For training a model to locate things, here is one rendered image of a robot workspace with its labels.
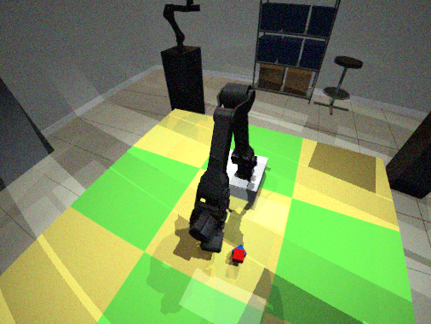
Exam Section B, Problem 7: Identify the blue cube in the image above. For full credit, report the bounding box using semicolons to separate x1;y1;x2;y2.
235;245;247;257

